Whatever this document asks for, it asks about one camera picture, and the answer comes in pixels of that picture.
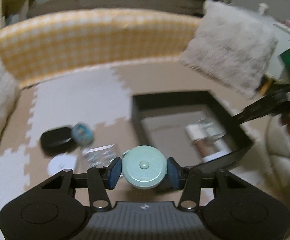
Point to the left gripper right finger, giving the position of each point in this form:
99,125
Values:
175,174

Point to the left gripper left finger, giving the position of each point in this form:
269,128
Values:
114,173

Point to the black storage box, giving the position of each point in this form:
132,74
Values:
159,120

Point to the clear plastic item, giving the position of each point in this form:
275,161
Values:
212,129

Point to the clear blister pack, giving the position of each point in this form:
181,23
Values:
99,156

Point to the white desk with items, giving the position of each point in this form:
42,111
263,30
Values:
277,70

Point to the teal tape roll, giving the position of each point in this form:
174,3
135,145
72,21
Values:
82,134

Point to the white round puck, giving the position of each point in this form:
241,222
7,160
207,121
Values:
61,162

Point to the fluffy grey cushion right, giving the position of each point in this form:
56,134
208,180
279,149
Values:
233,46

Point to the black oval case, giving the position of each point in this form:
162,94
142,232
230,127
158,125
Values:
58,140

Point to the yellow checkered mattress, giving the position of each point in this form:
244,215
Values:
48,46

